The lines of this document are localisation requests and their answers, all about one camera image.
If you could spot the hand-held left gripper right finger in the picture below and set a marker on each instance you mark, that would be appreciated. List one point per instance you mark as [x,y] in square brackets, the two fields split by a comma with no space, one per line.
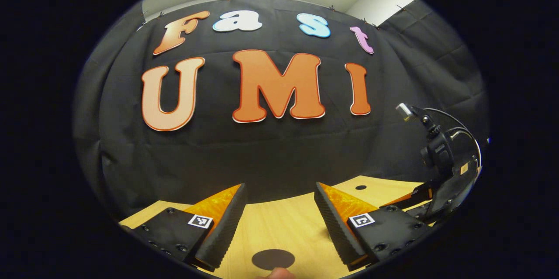
[334,226]

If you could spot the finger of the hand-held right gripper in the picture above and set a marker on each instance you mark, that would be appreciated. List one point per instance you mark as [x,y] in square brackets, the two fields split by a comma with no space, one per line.
[419,194]

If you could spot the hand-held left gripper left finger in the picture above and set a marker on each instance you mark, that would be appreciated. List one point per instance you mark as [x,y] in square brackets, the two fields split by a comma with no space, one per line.
[227,226]

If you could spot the dark brown round coaster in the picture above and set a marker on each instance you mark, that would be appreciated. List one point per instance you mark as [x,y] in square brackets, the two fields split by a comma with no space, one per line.
[273,259]

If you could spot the light wooden desktop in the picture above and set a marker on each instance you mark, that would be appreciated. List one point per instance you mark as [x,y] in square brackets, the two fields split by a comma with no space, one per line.
[279,226]

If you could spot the black backdrop cloth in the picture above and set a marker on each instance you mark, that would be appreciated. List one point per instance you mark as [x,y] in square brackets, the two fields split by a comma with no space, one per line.
[262,156]

